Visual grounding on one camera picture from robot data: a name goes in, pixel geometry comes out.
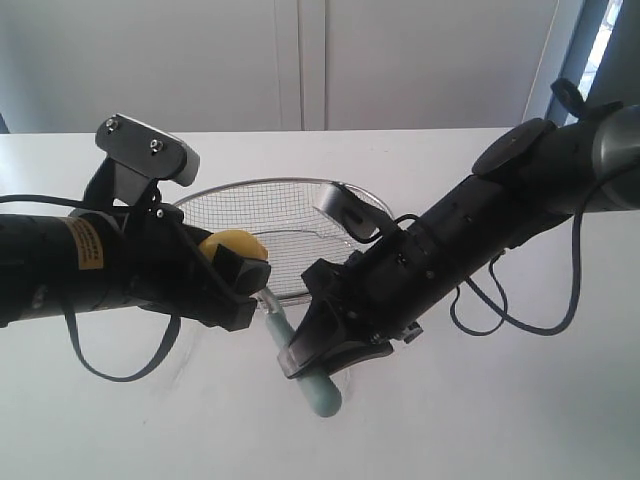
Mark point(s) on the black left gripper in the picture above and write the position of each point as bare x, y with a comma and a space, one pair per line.
164, 270

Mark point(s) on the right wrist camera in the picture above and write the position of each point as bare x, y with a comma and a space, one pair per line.
362, 221

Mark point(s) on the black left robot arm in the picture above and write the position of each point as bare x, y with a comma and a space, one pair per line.
48, 263

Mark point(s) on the teal handled peeler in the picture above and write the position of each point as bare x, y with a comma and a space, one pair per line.
319, 391

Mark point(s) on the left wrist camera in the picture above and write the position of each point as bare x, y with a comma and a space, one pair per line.
138, 157

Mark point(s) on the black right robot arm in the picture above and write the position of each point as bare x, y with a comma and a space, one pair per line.
532, 179

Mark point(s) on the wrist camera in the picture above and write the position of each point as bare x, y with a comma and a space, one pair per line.
362, 221
138, 157

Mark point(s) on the window with blue frame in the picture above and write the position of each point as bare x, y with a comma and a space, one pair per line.
593, 44

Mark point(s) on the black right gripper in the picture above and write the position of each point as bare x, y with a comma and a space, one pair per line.
375, 295

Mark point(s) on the yellow lemon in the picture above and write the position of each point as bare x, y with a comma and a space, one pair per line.
240, 242

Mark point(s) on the white cabinet doors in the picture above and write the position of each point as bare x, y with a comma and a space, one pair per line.
270, 65

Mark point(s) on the oval wire mesh basket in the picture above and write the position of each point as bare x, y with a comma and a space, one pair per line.
279, 213

